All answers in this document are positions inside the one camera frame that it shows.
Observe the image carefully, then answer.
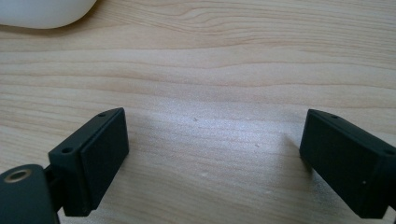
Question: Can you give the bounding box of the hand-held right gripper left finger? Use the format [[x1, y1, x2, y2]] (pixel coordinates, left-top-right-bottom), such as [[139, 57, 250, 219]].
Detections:
[[48, 106, 130, 217]]

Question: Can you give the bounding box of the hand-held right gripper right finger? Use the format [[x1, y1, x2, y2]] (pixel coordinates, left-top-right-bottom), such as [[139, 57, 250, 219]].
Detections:
[[299, 108, 396, 219]]

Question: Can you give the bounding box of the white bowl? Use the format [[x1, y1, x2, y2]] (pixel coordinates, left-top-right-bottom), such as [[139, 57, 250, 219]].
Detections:
[[0, 0, 98, 30]]

